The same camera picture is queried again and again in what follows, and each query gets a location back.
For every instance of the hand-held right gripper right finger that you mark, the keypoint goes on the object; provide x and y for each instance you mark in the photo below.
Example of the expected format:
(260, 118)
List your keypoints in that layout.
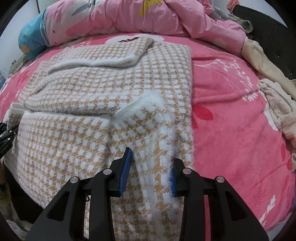
(173, 185)

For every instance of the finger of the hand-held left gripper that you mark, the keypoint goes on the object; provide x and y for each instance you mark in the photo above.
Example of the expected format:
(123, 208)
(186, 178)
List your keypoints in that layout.
(8, 133)

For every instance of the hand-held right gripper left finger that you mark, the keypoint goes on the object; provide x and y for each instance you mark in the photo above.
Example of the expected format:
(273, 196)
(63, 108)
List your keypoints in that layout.
(124, 173)

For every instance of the beige white houndstooth coat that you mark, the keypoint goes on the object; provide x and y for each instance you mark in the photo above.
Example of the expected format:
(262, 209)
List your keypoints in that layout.
(81, 92)

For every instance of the green patterned cloth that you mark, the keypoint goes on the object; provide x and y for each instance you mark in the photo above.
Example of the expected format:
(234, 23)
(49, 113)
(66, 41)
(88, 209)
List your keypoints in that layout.
(16, 66)

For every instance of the pink floral bed sheet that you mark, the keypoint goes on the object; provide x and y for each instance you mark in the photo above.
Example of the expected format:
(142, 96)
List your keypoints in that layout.
(231, 129)

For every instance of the blue and pink pillow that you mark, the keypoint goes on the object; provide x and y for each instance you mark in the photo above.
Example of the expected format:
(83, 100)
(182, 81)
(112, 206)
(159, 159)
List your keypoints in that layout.
(69, 25)

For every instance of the cream fleece garment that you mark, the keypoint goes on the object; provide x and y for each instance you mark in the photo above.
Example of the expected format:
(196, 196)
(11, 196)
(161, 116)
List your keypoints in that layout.
(279, 104)

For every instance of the beige garment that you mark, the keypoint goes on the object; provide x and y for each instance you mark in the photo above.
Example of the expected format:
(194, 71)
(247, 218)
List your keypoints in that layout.
(261, 60)

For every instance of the green checked cloth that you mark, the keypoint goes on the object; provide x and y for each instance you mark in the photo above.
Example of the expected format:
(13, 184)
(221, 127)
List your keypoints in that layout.
(241, 23)

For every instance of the black headboard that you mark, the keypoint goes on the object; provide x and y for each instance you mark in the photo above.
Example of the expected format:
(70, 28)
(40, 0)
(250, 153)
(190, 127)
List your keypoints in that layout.
(272, 34)

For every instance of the orange cloth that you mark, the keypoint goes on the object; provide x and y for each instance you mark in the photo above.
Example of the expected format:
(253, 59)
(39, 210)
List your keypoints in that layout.
(233, 2)

